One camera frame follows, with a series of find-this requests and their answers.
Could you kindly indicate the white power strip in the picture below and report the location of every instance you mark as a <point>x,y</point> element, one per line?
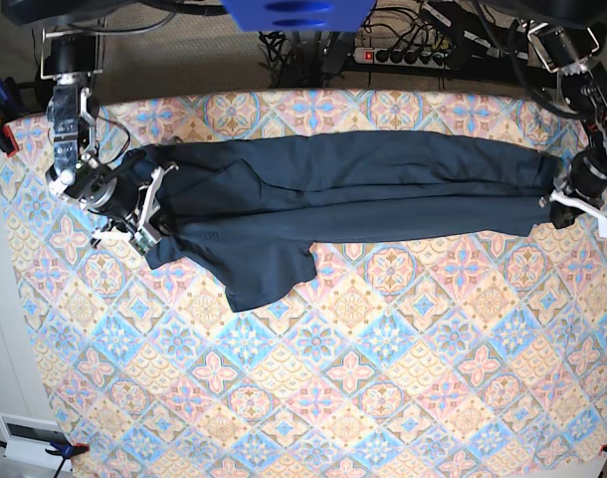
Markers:
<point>418,57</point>

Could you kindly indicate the white wall outlet box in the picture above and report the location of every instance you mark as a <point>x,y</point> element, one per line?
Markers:
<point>19,427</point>

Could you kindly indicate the blue clamp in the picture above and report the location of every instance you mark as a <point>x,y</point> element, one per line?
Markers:
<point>60,450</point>
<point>10,108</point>

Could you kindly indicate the blue clamp lower left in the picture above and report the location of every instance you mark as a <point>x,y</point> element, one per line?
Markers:
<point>60,450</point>

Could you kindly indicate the dark navy t-shirt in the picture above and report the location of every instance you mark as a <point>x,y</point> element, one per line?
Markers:
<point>249,210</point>

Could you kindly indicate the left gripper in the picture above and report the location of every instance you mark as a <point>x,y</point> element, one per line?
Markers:
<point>580,188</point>

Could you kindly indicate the patterned tile tablecloth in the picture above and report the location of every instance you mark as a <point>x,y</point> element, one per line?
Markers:
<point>473,356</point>

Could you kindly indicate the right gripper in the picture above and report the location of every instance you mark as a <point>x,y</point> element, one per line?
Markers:
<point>134,215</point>

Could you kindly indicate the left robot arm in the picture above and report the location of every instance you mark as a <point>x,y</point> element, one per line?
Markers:
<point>567,37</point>

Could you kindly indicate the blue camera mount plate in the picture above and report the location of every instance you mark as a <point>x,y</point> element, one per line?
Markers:
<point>298,15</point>

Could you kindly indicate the blue clamp upper left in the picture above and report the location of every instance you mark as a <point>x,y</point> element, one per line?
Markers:
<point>10,108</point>

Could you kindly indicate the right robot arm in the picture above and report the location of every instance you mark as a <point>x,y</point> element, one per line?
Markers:
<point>71,59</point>

